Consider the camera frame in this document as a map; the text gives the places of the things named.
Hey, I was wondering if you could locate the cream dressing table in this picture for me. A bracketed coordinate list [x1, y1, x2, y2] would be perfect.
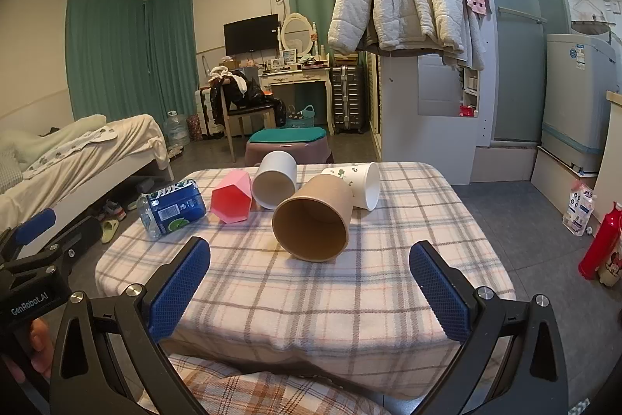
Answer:
[257, 66, 336, 137]

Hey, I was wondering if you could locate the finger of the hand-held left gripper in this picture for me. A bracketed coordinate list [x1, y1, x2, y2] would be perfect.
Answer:
[0, 208, 57, 267]
[0, 217, 104, 292]

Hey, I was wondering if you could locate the pile of clothes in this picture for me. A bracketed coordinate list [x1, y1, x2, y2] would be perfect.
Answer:
[208, 65, 287, 126]

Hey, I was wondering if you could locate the person's left hand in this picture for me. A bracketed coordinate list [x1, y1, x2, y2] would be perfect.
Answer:
[0, 317, 53, 384]

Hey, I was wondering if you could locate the oval white mirror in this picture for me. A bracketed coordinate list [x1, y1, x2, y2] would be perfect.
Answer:
[281, 12, 314, 57]

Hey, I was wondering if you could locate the pink stool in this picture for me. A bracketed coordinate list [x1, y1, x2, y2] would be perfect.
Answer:
[244, 135, 334, 168]

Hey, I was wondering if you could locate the green seat cushion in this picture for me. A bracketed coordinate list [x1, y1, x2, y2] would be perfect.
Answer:
[248, 127, 327, 144]

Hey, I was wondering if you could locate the black television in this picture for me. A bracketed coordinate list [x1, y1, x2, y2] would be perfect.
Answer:
[223, 13, 281, 56]

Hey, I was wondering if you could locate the teal storage basket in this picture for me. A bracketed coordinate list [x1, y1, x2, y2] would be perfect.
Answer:
[284, 104, 316, 129]

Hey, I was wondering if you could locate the white and black suitcase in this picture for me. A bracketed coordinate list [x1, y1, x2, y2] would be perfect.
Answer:
[195, 85, 227, 140]

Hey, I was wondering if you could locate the plain white cup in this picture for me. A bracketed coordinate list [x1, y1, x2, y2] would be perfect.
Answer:
[252, 151, 297, 210]

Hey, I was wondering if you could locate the bed with cream bedding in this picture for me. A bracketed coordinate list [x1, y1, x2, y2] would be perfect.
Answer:
[0, 114, 176, 253]

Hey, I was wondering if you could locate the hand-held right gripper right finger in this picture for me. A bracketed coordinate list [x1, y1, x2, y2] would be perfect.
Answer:
[409, 241, 570, 415]

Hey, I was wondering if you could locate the plaid tablecloth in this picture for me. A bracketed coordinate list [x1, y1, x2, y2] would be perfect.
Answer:
[94, 162, 517, 401]

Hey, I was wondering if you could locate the white washing machine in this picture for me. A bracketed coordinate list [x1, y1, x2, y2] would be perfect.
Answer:
[540, 33, 622, 175]

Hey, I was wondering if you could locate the blue label water bottle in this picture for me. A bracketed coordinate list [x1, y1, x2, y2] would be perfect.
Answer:
[137, 178, 208, 241]

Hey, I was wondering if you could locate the white leaf-print paper cup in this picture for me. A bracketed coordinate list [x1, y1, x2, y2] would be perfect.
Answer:
[321, 161, 381, 212]

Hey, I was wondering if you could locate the wide green curtain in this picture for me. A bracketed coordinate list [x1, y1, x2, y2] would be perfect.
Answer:
[65, 0, 200, 124]

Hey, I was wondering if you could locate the white leaning board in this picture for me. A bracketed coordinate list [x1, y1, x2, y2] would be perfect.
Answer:
[529, 146, 599, 217]

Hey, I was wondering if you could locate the pink hexagonal cup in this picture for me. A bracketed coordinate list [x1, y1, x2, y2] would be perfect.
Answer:
[210, 169, 253, 226]

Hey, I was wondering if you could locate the frosted glass sliding door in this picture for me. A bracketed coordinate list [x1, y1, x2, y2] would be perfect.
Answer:
[472, 0, 573, 144]

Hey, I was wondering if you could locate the brown paper cup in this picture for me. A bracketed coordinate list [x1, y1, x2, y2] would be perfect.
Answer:
[271, 173, 351, 261]

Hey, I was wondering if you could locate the dark grey suitcase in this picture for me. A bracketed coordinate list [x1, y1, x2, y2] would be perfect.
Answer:
[329, 65, 368, 135]

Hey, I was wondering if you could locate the wooden chair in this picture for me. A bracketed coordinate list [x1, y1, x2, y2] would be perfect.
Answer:
[214, 77, 288, 164]

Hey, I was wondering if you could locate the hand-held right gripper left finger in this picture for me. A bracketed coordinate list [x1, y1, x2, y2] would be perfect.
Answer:
[49, 236, 211, 415]

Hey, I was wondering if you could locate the white plastic package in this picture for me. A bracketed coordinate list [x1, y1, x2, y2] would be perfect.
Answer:
[562, 180, 598, 236]

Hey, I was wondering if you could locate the green slipper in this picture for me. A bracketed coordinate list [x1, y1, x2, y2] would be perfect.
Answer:
[100, 218, 120, 245]

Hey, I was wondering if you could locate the large water jug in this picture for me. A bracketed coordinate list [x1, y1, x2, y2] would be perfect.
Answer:
[162, 110, 190, 149]

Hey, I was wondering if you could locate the red bottle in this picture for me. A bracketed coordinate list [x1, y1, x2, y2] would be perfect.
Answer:
[578, 203, 622, 281]

